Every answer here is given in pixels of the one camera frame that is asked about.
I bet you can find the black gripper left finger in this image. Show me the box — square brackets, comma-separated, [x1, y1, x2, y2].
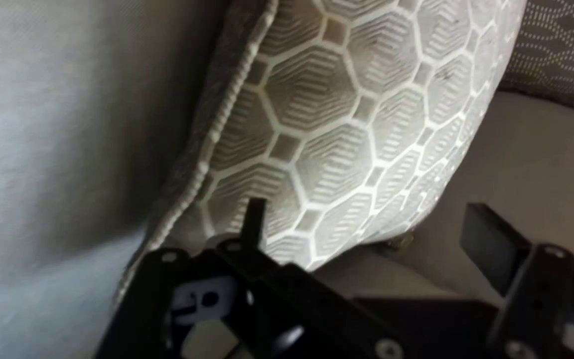
[94, 196, 411, 359]

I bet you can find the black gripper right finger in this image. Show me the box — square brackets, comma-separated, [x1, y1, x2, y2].
[459, 202, 574, 359]

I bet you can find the honeycomb patterned pillow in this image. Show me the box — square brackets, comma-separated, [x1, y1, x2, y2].
[114, 0, 531, 315]

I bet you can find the dark patterned cushion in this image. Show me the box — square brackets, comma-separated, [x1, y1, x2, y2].
[499, 0, 574, 116]

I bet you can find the grey sofa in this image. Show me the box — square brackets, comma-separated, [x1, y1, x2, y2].
[0, 0, 574, 359]

